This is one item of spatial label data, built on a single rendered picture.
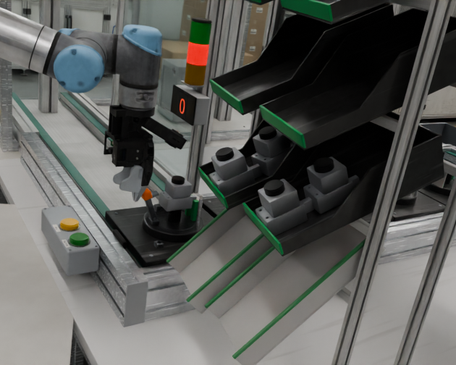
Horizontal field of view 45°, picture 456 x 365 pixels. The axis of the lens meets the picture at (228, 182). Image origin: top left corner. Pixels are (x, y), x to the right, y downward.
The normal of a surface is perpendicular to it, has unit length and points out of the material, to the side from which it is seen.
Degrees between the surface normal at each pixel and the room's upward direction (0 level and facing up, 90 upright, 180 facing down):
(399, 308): 0
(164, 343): 0
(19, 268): 0
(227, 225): 90
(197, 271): 45
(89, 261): 90
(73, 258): 90
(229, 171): 90
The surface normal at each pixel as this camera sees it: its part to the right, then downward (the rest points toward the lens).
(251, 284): 0.37, 0.41
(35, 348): 0.15, -0.91
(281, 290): -0.55, -0.63
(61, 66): 0.15, 0.41
